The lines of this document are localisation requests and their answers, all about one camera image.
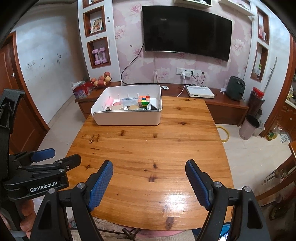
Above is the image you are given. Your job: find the wooden door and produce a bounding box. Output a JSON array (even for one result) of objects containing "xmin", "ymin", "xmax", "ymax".
[{"xmin": 0, "ymin": 31, "xmax": 50, "ymax": 155}]

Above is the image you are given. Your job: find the pink clear-cased puff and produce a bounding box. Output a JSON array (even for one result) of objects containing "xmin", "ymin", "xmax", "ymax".
[{"xmin": 104, "ymin": 97, "xmax": 114, "ymax": 111}]

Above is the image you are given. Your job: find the left pink dumbbell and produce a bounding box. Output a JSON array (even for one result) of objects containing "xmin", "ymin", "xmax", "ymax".
[{"xmin": 92, "ymin": 49, "xmax": 101, "ymax": 65}]

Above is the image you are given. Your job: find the white cable with adapter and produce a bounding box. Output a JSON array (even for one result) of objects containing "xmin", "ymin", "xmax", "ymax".
[{"xmin": 161, "ymin": 76, "xmax": 187, "ymax": 98}]

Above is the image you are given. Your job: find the blue labelled clear box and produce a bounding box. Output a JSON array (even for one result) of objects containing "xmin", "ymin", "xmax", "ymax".
[{"xmin": 120, "ymin": 97, "xmax": 138, "ymax": 107}]

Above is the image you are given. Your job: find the white wall power strip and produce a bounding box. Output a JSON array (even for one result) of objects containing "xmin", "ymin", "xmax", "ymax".
[{"xmin": 176, "ymin": 68, "xmax": 202, "ymax": 77}]

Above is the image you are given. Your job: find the framed photo in niche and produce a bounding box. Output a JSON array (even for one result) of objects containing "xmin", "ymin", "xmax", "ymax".
[{"xmin": 90, "ymin": 18, "xmax": 103, "ymax": 34}]

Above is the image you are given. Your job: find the black wall television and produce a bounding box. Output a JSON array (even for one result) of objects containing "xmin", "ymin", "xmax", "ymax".
[{"xmin": 142, "ymin": 6, "xmax": 232, "ymax": 61}]

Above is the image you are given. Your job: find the white set-top box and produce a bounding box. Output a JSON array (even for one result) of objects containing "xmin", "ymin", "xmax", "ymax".
[{"xmin": 185, "ymin": 85, "xmax": 215, "ymax": 99}]

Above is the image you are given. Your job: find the multicolour puzzle cube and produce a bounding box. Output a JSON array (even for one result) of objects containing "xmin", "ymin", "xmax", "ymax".
[{"xmin": 137, "ymin": 95, "xmax": 150, "ymax": 109}]

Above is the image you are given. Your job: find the round gold compact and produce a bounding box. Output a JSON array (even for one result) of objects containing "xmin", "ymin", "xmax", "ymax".
[{"xmin": 128, "ymin": 105, "xmax": 139, "ymax": 110}]

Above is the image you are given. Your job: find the red lidded dark jar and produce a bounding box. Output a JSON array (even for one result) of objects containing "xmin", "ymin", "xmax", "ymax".
[{"xmin": 247, "ymin": 87, "xmax": 264, "ymax": 116}]

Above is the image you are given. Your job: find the right pink dumbbell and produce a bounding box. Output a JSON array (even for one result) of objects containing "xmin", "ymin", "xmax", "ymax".
[{"xmin": 99, "ymin": 47, "xmax": 108, "ymax": 64}]

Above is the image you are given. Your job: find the fruit bowl with peaches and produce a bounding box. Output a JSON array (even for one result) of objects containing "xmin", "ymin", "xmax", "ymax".
[{"xmin": 90, "ymin": 72, "xmax": 112, "ymax": 88}]

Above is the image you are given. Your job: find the pink dumbbell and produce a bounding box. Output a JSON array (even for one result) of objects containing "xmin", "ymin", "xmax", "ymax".
[
  {"xmin": 92, "ymin": 49, "xmax": 101, "ymax": 65},
  {"xmin": 99, "ymin": 47, "xmax": 108, "ymax": 64}
]

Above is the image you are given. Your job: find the white plastic storage bin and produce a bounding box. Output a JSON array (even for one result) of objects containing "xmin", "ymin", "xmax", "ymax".
[{"xmin": 91, "ymin": 84, "xmax": 163, "ymax": 126}]

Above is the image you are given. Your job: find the red tissue box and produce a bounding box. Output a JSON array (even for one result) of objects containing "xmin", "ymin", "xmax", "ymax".
[{"xmin": 70, "ymin": 81, "xmax": 93, "ymax": 99}]

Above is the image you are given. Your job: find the person's left hand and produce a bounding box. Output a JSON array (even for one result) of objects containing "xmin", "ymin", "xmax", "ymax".
[{"xmin": 1, "ymin": 198, "xmax": 36, "ymax": 240}]

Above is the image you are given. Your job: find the grey waste bin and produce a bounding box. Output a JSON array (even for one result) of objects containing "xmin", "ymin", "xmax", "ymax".
[{"xmin": 239, "ymin": 114, "xmax": 260, "ymax": 140}]

